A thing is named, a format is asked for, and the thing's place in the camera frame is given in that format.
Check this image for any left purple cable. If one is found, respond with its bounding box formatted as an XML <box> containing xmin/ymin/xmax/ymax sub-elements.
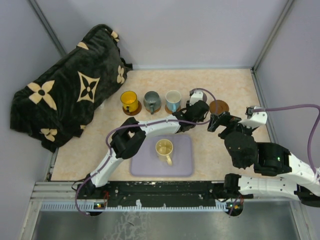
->
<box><xmin>71</xmin><ymin>87</ymin><xmax>216</xmax><ymax>217</ymax></box>

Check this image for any lavender plastic tray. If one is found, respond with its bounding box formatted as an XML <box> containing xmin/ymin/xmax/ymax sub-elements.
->
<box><xmin>130</xmin><ymin>134</ymin><xmax>194</xmax><ymax>177</ymax></box>

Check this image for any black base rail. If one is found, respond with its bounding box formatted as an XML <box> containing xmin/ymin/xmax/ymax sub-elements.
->
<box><xmin>77</xmin><ymin>181</ymin><xmax>240</xmax><ymax>208</ymax></box>

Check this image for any purple cable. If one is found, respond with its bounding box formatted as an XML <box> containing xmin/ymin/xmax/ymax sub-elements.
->
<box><xmin>246</xmin><ymin>103</ymin><xmax>320</xmax><ymax>217</ymax></box>
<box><xmin>71</xmin><ymin>87</ymin><xmax>216</xmax><ymax>217</ymax></box>

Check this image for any yellow glass mug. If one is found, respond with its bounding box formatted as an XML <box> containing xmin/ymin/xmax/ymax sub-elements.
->
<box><xmin>120</xmin><ymin>91</ymin><xmax>139</xmax><ymax>113</ymax></box>

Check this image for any dark brown coaster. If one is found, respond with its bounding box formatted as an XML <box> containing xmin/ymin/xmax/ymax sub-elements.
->
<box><xmin>209</xmin><ymin>100</ymin><xmax>229</xmax><ymax>115</ymax></box>
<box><xmin>122</xmin><ymin>101</ymin><xmax>143</xmax><ymax>117</ymax></box>

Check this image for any cream yellow mug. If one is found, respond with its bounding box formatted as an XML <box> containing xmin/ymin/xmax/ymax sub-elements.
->
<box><xmin>155</xmin><ymin>139</ymin><xmax>174</xmax><ymax>166</ymax></box>

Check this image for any purple glass mug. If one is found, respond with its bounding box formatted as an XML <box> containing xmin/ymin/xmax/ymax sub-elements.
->
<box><xmin>202</xmin><ymin>92</ymin><xmax>208</xmax><ymax>102</ymax></box>

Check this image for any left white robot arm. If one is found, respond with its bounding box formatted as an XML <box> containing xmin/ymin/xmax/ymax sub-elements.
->
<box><xmin>76</xmin><ymin>88</ymin><xmax>209</xmax><ymax>199</ymax></box>

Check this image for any light brown coaster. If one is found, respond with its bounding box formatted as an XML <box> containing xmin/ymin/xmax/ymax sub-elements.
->
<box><xmin>145</xmin><ymin>106</ymin><xmax>161</xmax><ymax>115</ymax></box>
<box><xmin>164</xmin><ymin>105</ymin><xmax>181</xmax><ymax>114</ymax></box>

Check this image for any white mug blue handle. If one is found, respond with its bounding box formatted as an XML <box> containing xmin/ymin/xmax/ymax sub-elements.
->
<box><xmin>165</xmin><ymin>90</ymin><xmax>182</xmax><ymax>113</ymax></box>

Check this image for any black floral plush blanket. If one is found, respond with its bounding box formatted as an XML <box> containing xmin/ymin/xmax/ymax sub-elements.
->
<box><xmin>10</xmin><ymin>24</ymin><xmax>133</xmax><ymax>152</ymax></box>

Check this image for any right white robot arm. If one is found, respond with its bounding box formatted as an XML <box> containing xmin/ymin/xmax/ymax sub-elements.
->
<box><xmin>207</xmin><ymin>106</ymin><xmax>320</xmax><ymax>208</ymax></box>

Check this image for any grey ceramic mug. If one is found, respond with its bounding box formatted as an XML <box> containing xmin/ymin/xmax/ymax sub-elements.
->
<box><xmin>143</xmin><ymin>91</ymin><xmax>161</xmax><ymax>108</ymax></box>

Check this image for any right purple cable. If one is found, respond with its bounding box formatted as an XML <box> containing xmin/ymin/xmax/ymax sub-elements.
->
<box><xmin>246</xmin><ymin>103</ymin><xmax>320</xmax><ymax>217</ymax></box>

